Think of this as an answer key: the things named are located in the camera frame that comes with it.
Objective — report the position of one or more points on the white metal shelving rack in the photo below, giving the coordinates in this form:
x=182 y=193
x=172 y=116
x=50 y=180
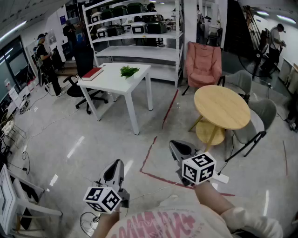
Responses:
x=139 y=52

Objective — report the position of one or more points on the black pedestal fan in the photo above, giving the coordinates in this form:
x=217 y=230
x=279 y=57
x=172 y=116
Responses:
x=256 y=60

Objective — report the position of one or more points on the round wooden side table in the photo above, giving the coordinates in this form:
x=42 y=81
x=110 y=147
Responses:
x=221 y=107

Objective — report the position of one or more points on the dark staircase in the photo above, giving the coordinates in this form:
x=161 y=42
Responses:
x=235 y=28

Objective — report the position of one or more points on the red hardcover book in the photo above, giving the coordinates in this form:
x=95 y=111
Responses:
x=92 y=74

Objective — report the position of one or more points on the pink padded armchair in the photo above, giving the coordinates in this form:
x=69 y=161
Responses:
x=202 y=65

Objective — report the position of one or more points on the black mesh office chair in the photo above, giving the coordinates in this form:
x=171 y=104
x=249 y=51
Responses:
x=83 y=62

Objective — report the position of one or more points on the white low cabinet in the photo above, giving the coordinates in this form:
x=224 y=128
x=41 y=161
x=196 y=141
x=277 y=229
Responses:
x=286 y=72

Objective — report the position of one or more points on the white power strip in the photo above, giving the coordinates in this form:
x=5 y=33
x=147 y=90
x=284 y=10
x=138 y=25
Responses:
x=223 y=178

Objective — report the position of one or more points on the person's white pink-print shirt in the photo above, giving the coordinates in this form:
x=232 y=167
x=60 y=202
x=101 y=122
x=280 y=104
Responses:
x=163 y=223

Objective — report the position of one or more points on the ceiling tube light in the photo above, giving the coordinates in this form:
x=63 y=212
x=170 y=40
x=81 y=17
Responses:
x=286 y=19
x=12 y=30

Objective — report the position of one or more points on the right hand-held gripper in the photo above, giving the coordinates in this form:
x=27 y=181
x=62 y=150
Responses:
x=198 y=169

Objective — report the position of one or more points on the person's left forearm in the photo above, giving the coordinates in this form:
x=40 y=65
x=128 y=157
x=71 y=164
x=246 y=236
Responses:
x=104 y=223

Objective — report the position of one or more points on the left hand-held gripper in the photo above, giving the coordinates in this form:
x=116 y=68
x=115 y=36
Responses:
x=102 y=200

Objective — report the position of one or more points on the white wooden rack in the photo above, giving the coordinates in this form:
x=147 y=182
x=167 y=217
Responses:
x=7 y=197

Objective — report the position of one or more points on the person's right forearm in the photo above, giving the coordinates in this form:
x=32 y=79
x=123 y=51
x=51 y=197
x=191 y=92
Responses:
x=209 y=197

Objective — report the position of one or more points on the green potted plant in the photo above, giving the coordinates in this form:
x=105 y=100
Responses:
x=129 y=71

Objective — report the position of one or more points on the white square table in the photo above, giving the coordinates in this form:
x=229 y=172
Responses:
x=116 y=81

